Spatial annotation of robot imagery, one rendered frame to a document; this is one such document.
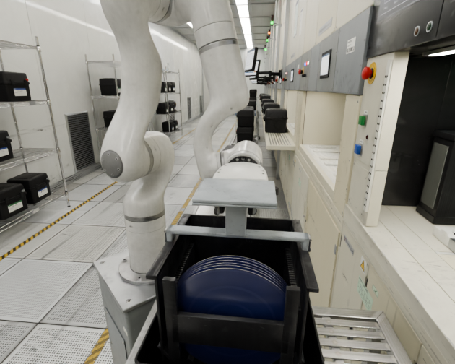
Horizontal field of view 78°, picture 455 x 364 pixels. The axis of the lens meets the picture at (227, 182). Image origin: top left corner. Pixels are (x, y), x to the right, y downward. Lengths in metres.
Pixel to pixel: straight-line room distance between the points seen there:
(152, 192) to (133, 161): 0.14
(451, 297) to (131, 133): 0.82
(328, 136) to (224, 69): 1.95
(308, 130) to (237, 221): 2.07
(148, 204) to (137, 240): 0.11
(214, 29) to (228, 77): 0.10
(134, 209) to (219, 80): 0.42
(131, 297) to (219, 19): 0.72
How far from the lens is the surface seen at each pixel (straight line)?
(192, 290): 0.45
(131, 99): 0.76
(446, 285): 0.87
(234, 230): 0.45
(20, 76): 3.46
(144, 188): 0.85
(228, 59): 0.64
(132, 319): 0.89
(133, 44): 0.74
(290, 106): 3.95
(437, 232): 1.08
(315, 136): 2.49
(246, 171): 0.53
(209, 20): 0.66
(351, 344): 0.78
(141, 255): 0.90
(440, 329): 0.73
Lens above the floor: 1.31
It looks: 19 degrees down
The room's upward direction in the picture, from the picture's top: straight up
